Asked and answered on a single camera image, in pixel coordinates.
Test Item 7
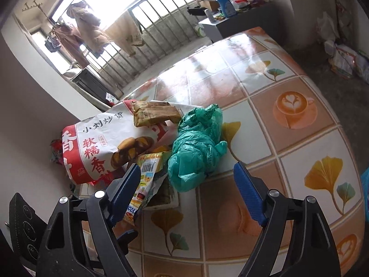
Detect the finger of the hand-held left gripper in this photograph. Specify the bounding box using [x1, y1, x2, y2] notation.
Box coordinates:
[117, 229, 139, 256]

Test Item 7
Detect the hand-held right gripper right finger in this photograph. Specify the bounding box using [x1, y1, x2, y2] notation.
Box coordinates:
[233, 162, 342, 277]

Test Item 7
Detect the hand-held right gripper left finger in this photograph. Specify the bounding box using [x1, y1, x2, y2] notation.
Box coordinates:
[36, 163, 142, 277]

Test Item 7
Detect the yellow snack packet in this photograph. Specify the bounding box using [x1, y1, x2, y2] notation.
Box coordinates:
[122, 151, 165, 227]

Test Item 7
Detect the green plastic bag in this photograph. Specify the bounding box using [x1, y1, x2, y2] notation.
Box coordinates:
[168, 104, 228, 192]

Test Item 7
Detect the large red white snack bag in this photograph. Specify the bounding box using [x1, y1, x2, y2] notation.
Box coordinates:
[62, 99, 168, 186]

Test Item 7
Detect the brown snack wrapper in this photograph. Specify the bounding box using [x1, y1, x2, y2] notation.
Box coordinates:
[131, 100, 182, 127]

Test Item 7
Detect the black low furniture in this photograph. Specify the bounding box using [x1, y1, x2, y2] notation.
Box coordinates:
[72, 69, 116, 107]

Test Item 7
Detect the patterned tablecloth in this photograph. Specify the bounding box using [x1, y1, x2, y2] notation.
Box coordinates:
[81, 27, 364, 277]

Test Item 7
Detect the brown hanging garment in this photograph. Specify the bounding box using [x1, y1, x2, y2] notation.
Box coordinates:
[52, 24, 90, 70]

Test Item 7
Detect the beige cloth on railing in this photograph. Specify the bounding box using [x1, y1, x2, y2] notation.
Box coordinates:
[105, 12, 145, 57]

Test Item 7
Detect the pile of flattened packets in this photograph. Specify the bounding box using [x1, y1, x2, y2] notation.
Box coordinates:
[329, 42, 369, 80]

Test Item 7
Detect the beige puffy coat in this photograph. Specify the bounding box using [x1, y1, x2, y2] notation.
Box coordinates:
[67, 1, 113, 57]

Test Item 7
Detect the grey cabinet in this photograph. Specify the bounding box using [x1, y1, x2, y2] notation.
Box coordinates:
[199, 1, 282, 44]

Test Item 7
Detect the metal window railing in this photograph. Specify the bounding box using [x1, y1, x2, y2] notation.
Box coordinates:
[60, 0, 214, 93]

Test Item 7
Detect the white plastic bag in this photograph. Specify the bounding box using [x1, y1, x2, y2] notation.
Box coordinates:
[316, 12, 337, 41]

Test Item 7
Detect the blue detergent bottle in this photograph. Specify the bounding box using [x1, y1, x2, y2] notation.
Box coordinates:
[216, 0, 238, 17]

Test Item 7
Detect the small open cardboard box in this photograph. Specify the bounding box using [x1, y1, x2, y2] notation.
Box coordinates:
[199, 0, 220, 11]

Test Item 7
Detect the long patterned box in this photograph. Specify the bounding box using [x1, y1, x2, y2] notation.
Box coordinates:
[330, 0, 352, 39]

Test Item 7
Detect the wall coat rack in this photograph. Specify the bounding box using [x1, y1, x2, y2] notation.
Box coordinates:
[21, 1, 44, 16]

